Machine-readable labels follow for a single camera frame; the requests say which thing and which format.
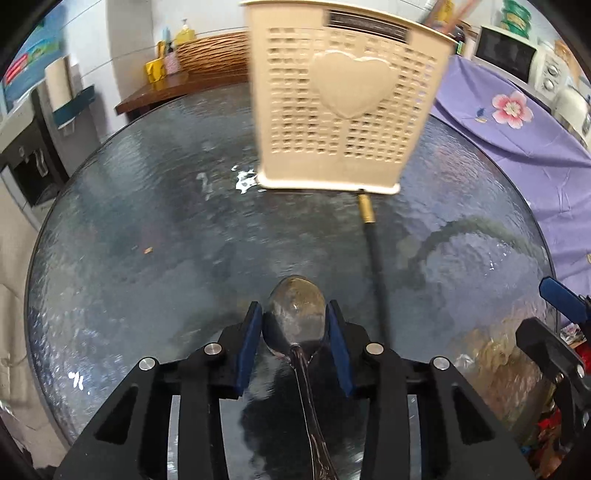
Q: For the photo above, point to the pink bottle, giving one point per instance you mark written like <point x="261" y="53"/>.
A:
<point x="171" y="62"/>

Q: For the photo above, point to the woven wicker basin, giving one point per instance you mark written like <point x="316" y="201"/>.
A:
<point x="212" y="53"/>

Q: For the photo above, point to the beige perforated utensil holder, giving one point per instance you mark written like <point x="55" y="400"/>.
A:
<point x="295" y="115"/>

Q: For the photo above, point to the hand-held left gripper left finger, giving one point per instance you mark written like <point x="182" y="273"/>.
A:
<point x="249" y="350"/>

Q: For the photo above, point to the purple floral cloth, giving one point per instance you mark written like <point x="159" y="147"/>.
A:
<point x="531" y="161"/>

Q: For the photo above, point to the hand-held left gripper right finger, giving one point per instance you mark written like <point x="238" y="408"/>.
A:
<point x="339" y="350"/>

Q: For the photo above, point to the blue water jug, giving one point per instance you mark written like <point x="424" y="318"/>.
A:
<point x="32" y="55"/>

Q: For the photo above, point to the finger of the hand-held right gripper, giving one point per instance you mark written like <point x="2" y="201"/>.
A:
<point x="558" y="293"/>
<point x="549" y="341"/>

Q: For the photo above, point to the white kitchen appliance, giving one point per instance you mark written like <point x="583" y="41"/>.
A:
<point x="572" y="113"/>

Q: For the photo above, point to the stack of green bowls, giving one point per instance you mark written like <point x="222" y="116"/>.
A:
<point x="519" y="18"/>

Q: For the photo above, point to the colourful packets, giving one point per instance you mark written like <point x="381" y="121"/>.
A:
<point x="549" y="429"/>

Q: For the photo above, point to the wooden counter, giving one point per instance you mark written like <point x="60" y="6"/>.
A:
<point x="157" y="92"/>

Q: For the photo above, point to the beige cloth cover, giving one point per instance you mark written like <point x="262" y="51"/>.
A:
<point x="18" y="323"/>

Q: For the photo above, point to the black gold-banded chopstick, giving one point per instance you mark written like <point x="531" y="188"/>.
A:
<point x="376" y="267"/>

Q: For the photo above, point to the brown glass bottle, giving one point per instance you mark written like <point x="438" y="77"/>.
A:
<point x="459" y="41"/>

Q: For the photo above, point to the white microwave oven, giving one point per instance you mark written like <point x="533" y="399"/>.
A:
<point x="503" y="55"/>

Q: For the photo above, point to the water dispenser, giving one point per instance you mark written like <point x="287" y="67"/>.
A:
<point x="27" y="161"/>

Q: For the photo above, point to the metal spoon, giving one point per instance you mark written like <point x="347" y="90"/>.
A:
<point x="293" y="309"/>

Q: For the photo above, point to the yellow soap bottle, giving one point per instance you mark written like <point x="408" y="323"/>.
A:
<point x="185" y="34"/>

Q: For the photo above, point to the yellow wrap roll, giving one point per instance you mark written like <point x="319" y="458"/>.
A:
<point x="441" y="11"/>

